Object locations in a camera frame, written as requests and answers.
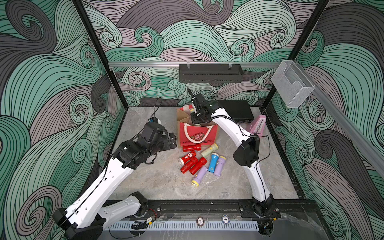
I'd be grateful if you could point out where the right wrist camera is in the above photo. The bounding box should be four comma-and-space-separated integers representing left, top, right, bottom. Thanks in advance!
187, 88, 207, 113

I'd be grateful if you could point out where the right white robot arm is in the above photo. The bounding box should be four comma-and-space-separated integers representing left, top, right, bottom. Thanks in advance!
191, 96, 275, 216

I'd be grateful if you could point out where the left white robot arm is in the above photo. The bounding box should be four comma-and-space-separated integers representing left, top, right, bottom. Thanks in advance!
53, 133, 177, 240

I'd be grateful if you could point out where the clear plastic wall bin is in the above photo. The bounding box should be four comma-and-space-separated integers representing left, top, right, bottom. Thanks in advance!
271, 60, 315, 109

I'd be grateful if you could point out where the red flashlight white head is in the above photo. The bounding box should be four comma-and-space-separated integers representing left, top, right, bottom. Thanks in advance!
178, 151, 197, 166

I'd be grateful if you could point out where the white perforated cable tray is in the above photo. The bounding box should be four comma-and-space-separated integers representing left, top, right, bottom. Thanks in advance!
104, 220, 260, 232

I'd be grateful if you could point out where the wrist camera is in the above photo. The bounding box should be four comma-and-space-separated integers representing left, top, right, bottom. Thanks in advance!
141, 117, 165, 143
187, 88, 207, 113

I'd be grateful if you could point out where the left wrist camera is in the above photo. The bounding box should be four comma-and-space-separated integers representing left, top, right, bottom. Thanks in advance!
141, 117, 165, 143

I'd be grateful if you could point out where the pink metronome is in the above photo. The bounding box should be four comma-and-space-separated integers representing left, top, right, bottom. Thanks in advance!
246, 115, 267, 137

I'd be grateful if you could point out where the purple flashlight yellow head bottom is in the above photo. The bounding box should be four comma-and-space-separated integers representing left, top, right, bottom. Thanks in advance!
191, 166, 208, 187

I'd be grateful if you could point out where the black hard carry case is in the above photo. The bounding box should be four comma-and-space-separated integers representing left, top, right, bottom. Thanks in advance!
218, 100, 254, 124

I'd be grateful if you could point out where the black wall shelf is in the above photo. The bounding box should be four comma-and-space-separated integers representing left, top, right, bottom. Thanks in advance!
179, 64, 244, 84

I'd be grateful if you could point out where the red jute tote bag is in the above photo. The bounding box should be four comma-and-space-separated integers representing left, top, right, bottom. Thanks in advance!
177, 105, 219, 147

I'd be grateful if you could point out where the blue flashlight white head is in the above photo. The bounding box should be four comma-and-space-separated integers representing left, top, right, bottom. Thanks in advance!
208, 153, 219, 173

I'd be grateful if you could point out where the pale green flashlight upper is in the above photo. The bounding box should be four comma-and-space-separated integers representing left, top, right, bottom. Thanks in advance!
201, 143, 219, 158

